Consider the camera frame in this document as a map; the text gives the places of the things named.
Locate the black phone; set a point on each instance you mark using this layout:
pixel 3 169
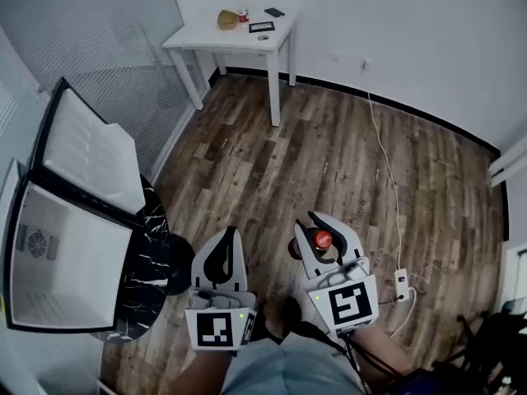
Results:
pixel 274 12

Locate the white power strip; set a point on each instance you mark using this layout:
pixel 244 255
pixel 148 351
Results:
pixel 402 284

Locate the white furniture frame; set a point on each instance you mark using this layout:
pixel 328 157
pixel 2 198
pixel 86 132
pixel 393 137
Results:
pixel 508 163

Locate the dark cola bottle red cap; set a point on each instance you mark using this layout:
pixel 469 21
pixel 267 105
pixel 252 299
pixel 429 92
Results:
pixel 323 239

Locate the yellow round fruit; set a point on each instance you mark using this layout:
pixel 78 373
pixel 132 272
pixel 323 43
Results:
pixel 227 19

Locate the person's grey shirt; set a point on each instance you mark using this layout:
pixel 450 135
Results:
pixel 288 368

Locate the person's black right shoe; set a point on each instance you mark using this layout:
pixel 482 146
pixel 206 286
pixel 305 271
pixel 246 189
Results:
pixel 291 311

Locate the person's right forearm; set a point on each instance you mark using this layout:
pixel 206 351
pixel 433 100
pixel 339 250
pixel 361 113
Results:
pixel 387 344

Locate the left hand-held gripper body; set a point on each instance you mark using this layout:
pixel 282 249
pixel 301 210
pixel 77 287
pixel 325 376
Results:
pixel 214 327

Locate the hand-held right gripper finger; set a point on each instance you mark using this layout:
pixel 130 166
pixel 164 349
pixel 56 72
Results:
pixel 304 257
pixel 350 241

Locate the black metal stand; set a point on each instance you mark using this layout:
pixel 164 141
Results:
pixel 494 344

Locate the person's left forearm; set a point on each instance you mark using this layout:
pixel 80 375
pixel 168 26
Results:
pixel 197 375

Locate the round black marble table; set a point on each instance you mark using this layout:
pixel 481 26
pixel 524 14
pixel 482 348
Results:
pixel 144 270

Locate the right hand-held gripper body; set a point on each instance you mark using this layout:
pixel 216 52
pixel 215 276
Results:
pixel 350 307

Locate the black framed card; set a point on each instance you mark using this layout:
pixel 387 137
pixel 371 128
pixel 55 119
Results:
pixel 262 27

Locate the white fridge interior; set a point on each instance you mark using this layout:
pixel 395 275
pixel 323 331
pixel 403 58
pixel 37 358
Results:
pixel 74 261

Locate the white desk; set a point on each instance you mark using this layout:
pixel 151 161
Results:
pixel 230 37

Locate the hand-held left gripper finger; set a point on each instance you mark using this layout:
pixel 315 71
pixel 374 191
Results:
pixel 241 274
pixel 197 274

